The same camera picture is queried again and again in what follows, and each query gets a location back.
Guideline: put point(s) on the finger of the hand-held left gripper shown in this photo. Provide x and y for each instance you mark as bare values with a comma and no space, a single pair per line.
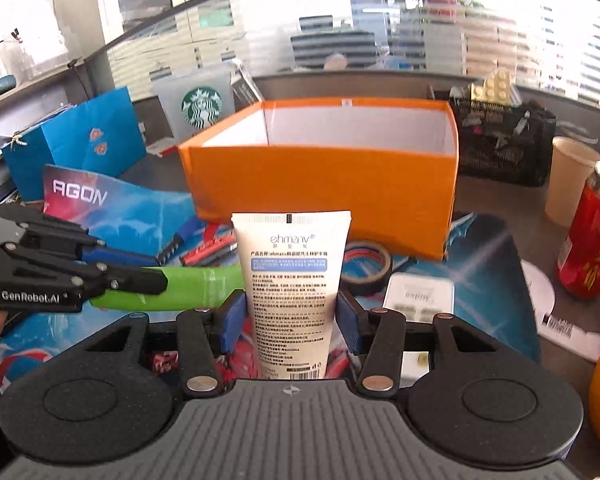
120,259
140,282

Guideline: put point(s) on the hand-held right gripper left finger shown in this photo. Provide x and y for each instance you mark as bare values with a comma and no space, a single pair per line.
232,321

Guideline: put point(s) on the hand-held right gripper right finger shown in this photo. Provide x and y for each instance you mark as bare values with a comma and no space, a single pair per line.
347,317

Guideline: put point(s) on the green plastic tube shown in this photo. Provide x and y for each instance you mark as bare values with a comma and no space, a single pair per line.
200,285

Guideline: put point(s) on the white hand cream tube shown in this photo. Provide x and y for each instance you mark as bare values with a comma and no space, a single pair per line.
290,300

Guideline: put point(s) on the orange cardboard box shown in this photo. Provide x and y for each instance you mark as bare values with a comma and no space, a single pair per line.
330,195

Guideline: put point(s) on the black tape roll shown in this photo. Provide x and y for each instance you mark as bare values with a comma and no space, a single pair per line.
367,286

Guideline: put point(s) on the red plastic razor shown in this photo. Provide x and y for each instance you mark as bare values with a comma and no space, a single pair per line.
210,254

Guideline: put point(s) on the small white box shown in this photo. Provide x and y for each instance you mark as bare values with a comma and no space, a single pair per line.
420,300

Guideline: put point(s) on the blue paper bag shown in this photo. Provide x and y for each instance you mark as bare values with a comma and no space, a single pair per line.
80,150

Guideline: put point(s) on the white red paper card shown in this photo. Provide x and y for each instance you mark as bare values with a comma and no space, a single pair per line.
161,147

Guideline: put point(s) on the printed desk mat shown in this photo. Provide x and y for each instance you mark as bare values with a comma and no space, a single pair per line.
480,280

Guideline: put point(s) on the clear plastic cup green logo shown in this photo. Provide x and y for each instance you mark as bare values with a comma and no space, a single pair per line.
200,105

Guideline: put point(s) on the black booklet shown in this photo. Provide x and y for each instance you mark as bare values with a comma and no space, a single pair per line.
247,91

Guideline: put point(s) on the white paper packet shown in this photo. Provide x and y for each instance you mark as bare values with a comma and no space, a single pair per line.
560,320

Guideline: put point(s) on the black mesh desk organizer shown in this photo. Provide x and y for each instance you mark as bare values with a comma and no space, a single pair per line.
500,150

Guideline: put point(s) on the red drink can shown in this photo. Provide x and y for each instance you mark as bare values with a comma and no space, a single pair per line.
590,240

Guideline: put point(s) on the beige paper cup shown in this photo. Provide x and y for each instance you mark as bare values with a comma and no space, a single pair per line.
570,185

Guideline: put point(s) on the yellow pill blister pack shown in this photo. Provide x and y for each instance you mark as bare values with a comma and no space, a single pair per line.
495,87

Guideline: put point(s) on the striped glass partition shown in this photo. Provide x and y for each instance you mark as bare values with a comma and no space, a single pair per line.
430,35

